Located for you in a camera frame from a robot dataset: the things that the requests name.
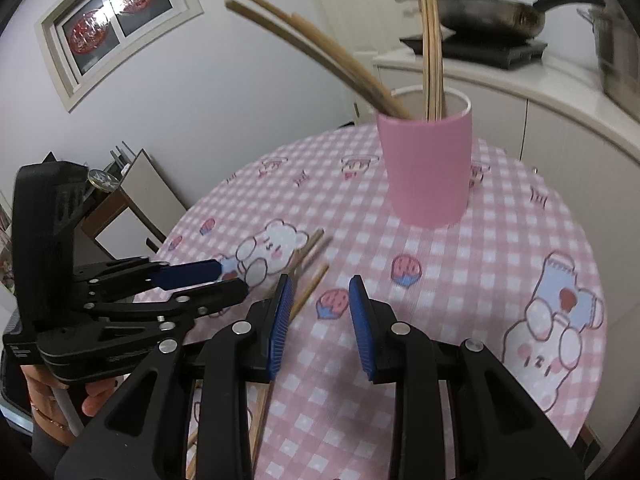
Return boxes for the white cable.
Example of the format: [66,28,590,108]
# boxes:
[54,389,84,438]

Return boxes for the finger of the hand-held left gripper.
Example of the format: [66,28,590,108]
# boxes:
[74,256,225,298]
[87,278,250,322]

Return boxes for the person's left hand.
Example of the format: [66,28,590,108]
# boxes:
[20,364,119,428]

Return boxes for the stainless steel steamer pot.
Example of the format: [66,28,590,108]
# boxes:
[577,0,640,124]

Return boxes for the cream panel door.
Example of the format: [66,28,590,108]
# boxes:
[300,0,447,127]

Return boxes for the single wooden chopstick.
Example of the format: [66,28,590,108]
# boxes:
[296,237,333,277]
[291,229,326,272]
[249,264,330,461]

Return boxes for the black induction cooker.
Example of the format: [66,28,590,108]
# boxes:
[398,33,549,70]

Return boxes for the bunch of wooden chopsticks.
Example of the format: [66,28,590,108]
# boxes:
[225,0,449,122]

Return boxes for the white kitchen cabinet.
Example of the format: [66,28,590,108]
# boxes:
[372,54,640,341]

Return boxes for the steel wok with black handle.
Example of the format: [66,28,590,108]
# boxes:
[435,0,607,39]

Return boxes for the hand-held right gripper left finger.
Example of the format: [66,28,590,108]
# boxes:
[54,274,295,480]

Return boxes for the cream framed window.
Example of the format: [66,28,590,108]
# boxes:
[35,0,205,113]

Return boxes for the round table pink checkered cloth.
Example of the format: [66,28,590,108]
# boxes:
[134,122,609,480]

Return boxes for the person's left forearm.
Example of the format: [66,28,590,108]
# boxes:
[29,420,82,480]

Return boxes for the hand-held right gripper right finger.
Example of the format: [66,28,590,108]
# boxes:
[348,275,586,480]

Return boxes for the pink cup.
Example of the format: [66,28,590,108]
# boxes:
[376,85,473,229]

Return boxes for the leaning wooden boards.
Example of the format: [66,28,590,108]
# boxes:
[80,142,189,257]

